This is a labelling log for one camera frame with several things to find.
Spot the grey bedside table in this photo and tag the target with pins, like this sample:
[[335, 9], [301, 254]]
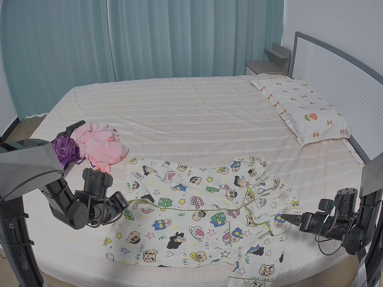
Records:
[[269, 63]]

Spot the pink garment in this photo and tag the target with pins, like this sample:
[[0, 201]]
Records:
[[101, 148]]

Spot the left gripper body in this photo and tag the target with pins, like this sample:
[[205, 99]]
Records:
[[115, 208]]

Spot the white printed pillow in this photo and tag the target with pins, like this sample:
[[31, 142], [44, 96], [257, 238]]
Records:
[[302, 109]]

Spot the bed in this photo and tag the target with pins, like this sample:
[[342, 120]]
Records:
[[194, 115]]

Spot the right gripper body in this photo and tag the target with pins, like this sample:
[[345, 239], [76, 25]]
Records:
[[320, 224]]

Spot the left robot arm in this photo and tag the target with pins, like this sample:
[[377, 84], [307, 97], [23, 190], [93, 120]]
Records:
[[24, 166]]

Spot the white printed pyjama top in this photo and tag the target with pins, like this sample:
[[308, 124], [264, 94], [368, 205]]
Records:
[[194, 220]]

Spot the black garment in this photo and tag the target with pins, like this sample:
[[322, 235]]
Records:
[[73, 127]]

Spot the purple garment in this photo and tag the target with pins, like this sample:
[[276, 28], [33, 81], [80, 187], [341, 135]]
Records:
[[67, 151]]

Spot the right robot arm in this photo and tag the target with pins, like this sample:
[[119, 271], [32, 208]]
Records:
[[356, 238]]

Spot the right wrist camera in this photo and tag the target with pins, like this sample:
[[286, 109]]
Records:
[[326, 205]]

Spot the blue-green curtain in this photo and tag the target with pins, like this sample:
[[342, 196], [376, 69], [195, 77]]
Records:
[[59, 40], [194, 25]]

